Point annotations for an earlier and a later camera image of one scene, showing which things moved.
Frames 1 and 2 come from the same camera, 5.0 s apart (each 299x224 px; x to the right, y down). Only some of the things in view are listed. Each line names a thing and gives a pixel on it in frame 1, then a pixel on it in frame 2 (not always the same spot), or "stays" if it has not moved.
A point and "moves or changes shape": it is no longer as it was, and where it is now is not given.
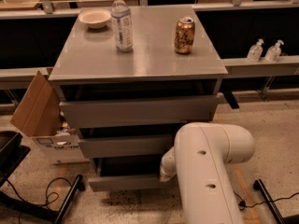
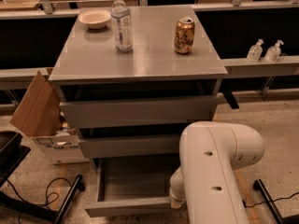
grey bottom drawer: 127,174 moves or changes shape
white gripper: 164,172 to 175,195
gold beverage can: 184,35 stays
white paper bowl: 94,18 stays
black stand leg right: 259,185 stays
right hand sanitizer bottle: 274,52 stays
